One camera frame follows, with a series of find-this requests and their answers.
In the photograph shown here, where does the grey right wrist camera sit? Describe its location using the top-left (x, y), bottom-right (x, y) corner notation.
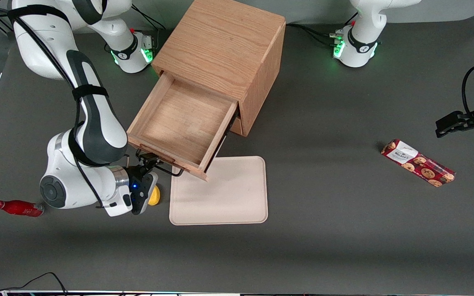
top-left (131, 172), bottom-right (159, 216)

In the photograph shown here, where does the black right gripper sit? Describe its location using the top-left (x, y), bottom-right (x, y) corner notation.
top-left (127, 152), bottom-right (160, 194)

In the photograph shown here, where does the red cookie box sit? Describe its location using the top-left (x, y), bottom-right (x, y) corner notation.
top-left (380, 139), bottom-right (456, 188)

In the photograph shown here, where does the yellow lemon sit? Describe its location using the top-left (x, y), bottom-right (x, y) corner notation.
top-left (147, 185), bottom-right (161, 206)

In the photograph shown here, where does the black right base cable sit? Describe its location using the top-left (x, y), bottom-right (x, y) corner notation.
top-left (129, 5), bottom-right (170, 33)

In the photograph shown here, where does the wooden drawer cabinet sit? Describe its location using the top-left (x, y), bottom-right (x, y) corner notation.
top-left (151, 0), bottom-right (287, 137)

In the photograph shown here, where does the red bottle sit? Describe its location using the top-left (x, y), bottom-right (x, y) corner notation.
top-left (0, 200), bottom-right (45, 217)

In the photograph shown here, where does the wooden drawer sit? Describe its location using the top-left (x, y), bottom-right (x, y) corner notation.
top-left (226, 116), bottom-right (244, 136)
top-left (127, 72), bottom-right (239, 182)

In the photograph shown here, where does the black left base cable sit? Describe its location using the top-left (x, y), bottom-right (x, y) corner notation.
top-left (286, 12), bottom-right (359, 47)

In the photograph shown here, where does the black loose table cable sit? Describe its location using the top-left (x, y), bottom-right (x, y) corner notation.
top-left (0, 272), bottom-right (69, 296)

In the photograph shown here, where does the black metal drawer handle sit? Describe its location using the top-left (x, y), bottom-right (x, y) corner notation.
top-left (135, 150), bottom-right (185, 178)

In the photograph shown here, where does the beige rectangular tray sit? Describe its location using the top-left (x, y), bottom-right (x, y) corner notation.
top-left (169, 156), bottom-right (269, 226)

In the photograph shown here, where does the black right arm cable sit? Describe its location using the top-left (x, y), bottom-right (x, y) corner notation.
top-left (0, 6), bottom-right (118, 208)

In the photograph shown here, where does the black base cable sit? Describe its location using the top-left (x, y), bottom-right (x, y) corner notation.
top-left (286, 12), bottom-right (359, 47)
top-left (129, 5), bottom-right (170, 33)

